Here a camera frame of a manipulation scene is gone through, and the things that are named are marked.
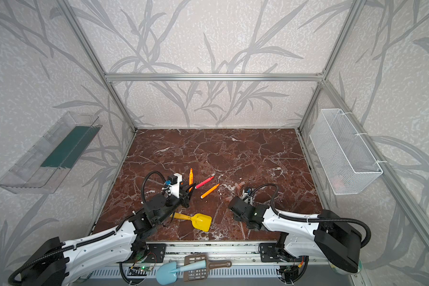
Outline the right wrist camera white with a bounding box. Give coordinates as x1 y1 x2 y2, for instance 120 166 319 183
241 188 254 200

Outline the light blue toy shovel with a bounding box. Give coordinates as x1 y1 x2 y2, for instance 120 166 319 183
156 260 206 286

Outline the brown toy sieve scoop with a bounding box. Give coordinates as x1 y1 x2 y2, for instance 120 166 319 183
183 253 232 282

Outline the orange highlighter pair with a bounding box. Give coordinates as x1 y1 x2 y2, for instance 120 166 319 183
200 184 220 199
188 168 194 193

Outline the red object in basket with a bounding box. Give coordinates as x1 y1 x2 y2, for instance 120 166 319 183
331 176 345 191

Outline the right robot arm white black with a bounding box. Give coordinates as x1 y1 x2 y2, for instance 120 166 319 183
228 184 372 274

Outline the clear plastic wall tray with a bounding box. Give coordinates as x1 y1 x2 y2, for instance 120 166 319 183
0 112 102 194

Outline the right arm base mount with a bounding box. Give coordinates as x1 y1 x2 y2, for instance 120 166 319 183
258 243 290 263

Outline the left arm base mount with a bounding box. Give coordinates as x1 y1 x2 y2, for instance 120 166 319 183
128 243 167 263

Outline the pink highlighter centre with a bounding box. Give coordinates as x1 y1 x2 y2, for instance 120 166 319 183
195 176 215 189

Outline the small circuit board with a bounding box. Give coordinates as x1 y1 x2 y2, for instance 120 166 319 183
128 266 154 276

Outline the translucent pen cap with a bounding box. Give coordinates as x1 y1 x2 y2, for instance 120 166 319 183
235 182 245 189

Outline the white wire mesh basket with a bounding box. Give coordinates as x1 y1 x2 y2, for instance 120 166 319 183
310 108 383 195

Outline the yellow toy shovel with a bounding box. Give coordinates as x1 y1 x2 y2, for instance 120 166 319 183
173 213 212 232

